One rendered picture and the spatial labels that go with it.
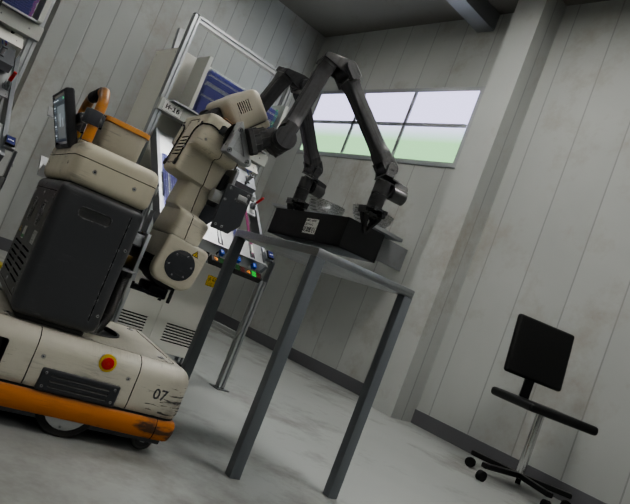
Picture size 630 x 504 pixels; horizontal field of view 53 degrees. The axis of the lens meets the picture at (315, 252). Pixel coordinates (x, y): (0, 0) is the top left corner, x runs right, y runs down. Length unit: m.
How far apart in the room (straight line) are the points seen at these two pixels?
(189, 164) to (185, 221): 0.19
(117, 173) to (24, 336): 0.52
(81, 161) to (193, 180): 0.44
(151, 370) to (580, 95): 4.63
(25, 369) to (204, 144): 0.87
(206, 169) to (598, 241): 3.60
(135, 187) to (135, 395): 0.62
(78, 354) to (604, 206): 4.20
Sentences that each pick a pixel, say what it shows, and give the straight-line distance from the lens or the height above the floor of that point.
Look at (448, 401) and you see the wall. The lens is 5.43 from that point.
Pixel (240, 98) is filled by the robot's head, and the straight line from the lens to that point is 2.23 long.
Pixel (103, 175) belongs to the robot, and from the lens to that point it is 1.91.
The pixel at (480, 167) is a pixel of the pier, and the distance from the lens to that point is 5.61.
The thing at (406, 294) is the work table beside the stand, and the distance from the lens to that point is 2.33.
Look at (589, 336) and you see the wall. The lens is 4.99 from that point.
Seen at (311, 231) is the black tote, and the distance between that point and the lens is 2.39.
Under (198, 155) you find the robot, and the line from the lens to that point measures 2.19.
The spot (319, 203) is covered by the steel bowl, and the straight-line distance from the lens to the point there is 6.18.
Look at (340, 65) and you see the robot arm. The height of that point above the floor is 1.43.
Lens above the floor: 0.61
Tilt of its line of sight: 5 degrees up
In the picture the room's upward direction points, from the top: 21 degrees clockwise
